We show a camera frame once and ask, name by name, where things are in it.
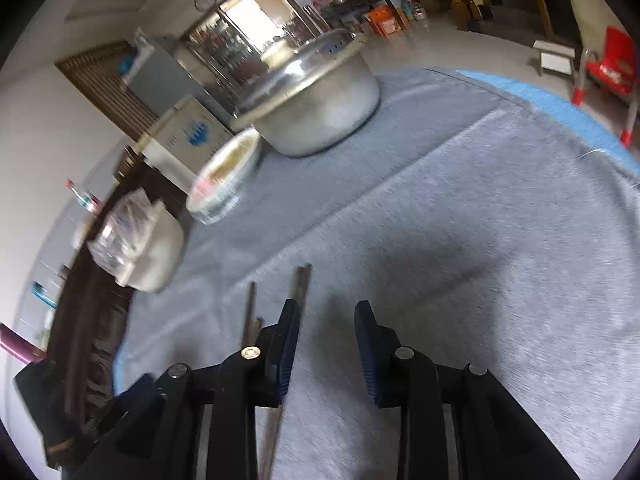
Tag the cream chair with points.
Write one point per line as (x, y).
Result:
(590, 5)

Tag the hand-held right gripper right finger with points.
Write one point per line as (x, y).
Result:
(369, 355)

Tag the round wall clock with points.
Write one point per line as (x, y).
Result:
(204, 1)

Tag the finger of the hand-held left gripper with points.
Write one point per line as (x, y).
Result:
(136, 392)

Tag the grey refrigerator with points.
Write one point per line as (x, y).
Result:
(160, 70)

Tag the purple thermos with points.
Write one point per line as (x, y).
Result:
(17, 344)

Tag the dark chopstick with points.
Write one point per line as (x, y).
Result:
(250, 310)
(301, 285)

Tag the white step stool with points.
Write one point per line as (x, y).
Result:
(554, 56)

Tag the white cardboard box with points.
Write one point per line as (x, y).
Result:
(185, 135)

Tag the metal pot with lid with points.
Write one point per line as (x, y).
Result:
(310, 105)

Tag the red plastic chair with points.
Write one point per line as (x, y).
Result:
(612, 67)

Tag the carved wooden sideboard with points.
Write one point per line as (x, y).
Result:
(95, 320)

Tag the plastic water bottle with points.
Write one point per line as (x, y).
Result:
(82, 196)

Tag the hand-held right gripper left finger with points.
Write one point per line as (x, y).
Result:
(286, 355)

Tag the grey tablecloth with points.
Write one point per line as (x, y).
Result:
(425, 240)

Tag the teal bottle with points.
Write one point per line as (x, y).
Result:
(44, 296)

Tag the clear plastic bag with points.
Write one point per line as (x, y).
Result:
(122, 232)

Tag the orange box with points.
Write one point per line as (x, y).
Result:
(387, 22)

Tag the white bowl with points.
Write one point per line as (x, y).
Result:
(157, 255)

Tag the wrapped plate of food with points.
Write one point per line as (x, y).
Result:
(225, 180)

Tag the kitchen shelf with bottles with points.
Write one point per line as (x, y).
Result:
(220, 40)

